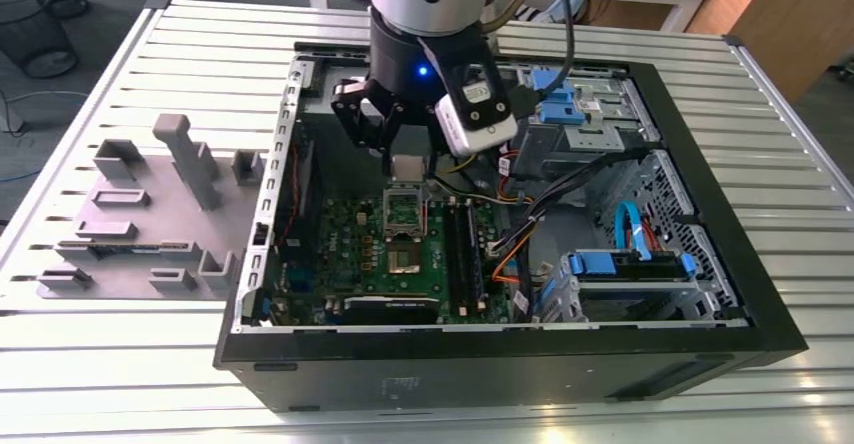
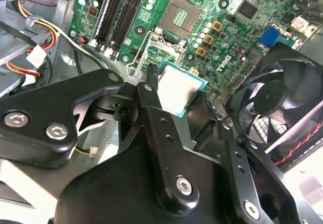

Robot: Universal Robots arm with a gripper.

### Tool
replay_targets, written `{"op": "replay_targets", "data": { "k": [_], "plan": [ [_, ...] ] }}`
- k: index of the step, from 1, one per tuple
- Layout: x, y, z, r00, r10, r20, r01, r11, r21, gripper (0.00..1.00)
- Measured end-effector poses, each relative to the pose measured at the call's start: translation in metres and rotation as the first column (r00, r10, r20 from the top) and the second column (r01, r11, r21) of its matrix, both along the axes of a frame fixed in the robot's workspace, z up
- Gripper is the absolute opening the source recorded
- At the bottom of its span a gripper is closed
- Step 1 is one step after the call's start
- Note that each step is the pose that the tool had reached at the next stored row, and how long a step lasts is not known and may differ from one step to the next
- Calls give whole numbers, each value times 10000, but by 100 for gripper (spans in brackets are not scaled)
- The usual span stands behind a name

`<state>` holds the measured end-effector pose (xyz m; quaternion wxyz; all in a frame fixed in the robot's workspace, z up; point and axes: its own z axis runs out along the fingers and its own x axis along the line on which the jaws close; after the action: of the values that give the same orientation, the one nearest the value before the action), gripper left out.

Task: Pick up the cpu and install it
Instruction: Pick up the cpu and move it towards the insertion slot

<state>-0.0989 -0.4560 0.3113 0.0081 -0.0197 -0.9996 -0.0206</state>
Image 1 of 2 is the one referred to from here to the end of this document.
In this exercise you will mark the wooden cabinet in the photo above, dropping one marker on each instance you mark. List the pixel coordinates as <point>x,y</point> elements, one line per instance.
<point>801,24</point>

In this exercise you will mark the black RAM slot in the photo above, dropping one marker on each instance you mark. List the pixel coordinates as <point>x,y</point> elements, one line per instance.
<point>462,258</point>
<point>473,258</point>
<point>480,258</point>
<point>454,258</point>

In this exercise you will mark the silver drive cage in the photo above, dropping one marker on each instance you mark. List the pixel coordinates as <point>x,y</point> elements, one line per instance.
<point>588,139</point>

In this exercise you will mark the black graphics card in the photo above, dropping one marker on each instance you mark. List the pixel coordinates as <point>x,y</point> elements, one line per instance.
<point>390,311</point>

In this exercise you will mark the grey parts rack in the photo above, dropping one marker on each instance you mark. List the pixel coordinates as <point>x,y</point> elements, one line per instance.
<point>167,214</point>

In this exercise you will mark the RAM stick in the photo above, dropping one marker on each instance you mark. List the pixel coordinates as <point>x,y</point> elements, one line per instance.
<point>121,250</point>

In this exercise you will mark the blue VGA port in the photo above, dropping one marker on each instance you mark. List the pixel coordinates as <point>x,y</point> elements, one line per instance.
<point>263,310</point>

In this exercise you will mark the white barcode label tag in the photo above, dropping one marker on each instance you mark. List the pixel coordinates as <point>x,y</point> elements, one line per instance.
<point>505,166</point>

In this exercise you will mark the blue drive latch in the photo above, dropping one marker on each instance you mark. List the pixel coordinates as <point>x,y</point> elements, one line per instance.
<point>557,109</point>

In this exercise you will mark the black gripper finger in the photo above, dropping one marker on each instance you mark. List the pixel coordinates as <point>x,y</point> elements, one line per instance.
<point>433,169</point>
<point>361,114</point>

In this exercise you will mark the grey power supply unit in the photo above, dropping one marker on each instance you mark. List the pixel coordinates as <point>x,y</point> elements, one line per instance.
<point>347,179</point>

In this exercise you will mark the hard disk in blue carrier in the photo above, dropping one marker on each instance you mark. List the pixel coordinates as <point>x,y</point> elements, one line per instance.
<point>594,266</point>

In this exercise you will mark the green motherboard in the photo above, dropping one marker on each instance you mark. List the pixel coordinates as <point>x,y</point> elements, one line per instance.
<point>347,264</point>

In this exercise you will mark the socket locking lever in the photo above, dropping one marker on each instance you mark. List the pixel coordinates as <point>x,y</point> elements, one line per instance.
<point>426,216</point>

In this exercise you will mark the CPU socket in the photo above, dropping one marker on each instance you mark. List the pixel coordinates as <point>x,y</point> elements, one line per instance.
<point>406,259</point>

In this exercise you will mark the large black mesh bin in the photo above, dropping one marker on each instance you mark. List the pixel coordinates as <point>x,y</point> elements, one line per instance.
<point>34,39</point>

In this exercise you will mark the black PC case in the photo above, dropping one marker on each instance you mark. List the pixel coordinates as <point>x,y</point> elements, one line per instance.
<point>468,374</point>

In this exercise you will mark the perforated silver disk cage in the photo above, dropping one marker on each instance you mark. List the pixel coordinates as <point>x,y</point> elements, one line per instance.
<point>668,184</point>

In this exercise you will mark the silver CPU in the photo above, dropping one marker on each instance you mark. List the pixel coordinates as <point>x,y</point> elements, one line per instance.
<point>409,169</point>

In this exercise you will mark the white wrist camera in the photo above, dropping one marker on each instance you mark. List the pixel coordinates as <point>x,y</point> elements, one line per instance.
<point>477,141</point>

